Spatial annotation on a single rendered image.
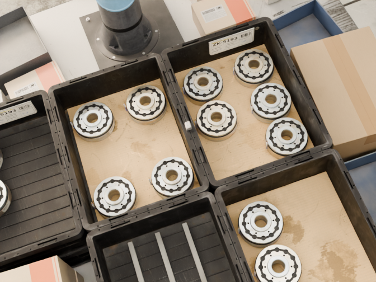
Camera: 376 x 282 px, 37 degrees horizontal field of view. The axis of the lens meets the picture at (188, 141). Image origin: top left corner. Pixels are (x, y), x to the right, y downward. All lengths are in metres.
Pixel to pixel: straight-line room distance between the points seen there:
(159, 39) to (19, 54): 0.42
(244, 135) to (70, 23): 0.72
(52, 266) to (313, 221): 0.60
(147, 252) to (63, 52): 0.74
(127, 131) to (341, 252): 0.60
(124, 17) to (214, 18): 0.28
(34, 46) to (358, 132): 0.97
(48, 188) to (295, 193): 0.61
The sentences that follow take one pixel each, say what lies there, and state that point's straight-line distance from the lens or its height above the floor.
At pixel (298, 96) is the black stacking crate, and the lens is 1.43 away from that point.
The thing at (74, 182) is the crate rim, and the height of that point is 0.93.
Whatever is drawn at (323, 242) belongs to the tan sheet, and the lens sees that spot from 1.36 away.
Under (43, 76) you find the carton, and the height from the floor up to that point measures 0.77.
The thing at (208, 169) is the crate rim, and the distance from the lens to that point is 1.30.
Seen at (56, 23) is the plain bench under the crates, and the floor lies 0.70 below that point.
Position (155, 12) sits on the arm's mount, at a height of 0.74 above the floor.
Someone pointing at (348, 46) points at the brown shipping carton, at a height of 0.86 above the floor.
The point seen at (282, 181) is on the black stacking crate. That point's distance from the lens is 1.37.
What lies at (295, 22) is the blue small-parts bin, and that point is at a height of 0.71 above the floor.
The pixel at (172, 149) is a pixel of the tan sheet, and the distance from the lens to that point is 1.44.
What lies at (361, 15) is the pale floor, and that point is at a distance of 2.74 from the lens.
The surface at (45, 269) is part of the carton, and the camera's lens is 1.30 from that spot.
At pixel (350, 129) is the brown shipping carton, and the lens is 1.44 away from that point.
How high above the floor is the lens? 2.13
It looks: 64 degrees down
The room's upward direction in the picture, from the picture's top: 11 degrees counter-clockwise
